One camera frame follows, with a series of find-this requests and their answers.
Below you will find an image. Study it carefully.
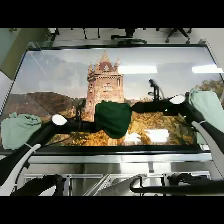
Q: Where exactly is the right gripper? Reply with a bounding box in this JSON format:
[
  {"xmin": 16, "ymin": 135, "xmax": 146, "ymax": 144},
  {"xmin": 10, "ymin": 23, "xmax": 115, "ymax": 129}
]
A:
[{"xmin": 131, "ymin": 101, "xmax": 152, "ymax": 114}]

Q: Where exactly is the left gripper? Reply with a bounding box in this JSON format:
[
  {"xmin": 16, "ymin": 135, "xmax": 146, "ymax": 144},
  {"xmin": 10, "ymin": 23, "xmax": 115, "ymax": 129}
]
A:
[{"xmin": 79, "ymin": 120, "xmax": 98, "ymax": 133}]

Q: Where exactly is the dark green shirt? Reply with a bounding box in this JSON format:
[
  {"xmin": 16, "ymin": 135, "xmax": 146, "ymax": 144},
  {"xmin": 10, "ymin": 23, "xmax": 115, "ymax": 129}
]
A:
[{"xmin": 94, "ymin": 101, "xmax": 133, "ymax": 140}]

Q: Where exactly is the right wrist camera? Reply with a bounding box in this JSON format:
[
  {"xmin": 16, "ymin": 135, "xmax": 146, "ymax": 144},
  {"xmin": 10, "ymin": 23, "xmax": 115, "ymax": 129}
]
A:
[{"xmin": 147, "ymin": 78, "xmax": 165, "ymax": 101}]

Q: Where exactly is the pale green garment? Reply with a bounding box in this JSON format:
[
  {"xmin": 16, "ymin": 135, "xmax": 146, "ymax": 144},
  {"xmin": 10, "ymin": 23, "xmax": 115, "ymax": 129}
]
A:
[
  {"xmin": 187, "ymin": 87, "xmax": 224, "ymax": 146},
  {"xmin": 0, "ymin": 112, "xmax": 43, "ymax": 151}
]

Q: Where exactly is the black office chair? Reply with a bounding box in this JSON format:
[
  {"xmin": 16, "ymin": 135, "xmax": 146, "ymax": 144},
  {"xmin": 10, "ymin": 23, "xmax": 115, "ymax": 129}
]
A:
[
  {"xmin": 164, "ymin": 28, "xmax": 193, "ymax": 45},
  {"xmin": 110, "ymin": 28, "xmax": 148, "ymax": 46}
]

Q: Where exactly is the silver frame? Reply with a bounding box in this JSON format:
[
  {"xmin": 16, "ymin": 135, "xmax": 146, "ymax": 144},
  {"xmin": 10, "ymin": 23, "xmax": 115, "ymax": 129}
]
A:
[{"xmin": 0, "ymin": 151, "xmax": 224, "ymax": 197}]

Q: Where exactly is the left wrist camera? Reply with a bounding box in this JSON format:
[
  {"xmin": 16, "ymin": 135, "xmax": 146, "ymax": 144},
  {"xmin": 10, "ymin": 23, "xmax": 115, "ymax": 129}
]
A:
[{"xmin": 75, "ymin": 98, "xmax": 87, "ymax": 122}]

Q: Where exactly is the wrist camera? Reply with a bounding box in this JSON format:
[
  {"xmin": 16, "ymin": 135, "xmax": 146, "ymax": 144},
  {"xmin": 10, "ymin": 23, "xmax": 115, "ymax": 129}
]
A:
[
  {"xmin": 75, "ymin": 98, "xmax": 87, "ymax": 122},
  {"xmin": 147, "ymin": 78, "xmax": 165, "ymax": 101}
]

